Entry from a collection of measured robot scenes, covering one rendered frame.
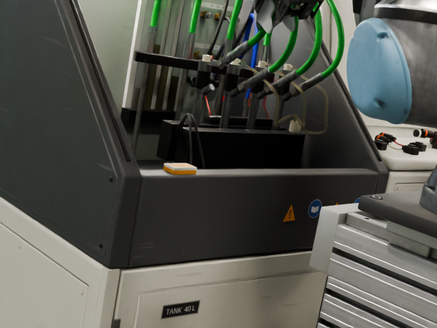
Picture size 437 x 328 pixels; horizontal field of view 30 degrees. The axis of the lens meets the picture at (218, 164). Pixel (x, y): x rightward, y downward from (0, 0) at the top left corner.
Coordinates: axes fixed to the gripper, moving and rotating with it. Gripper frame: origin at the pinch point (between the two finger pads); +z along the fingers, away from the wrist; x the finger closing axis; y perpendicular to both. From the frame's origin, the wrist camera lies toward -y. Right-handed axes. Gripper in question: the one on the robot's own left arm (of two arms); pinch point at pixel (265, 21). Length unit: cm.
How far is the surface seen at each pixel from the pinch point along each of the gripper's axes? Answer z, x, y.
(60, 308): 29, -45, 37
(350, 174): 19.5, 16.9, 25.9
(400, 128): 45, 56, 4
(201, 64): 16.8, -7.0, -3.5
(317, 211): 22.0, 7.4, 31.3
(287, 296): 34, 0, 43
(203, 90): 19.9, -7.4, 0.9
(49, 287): 31, -46, 32
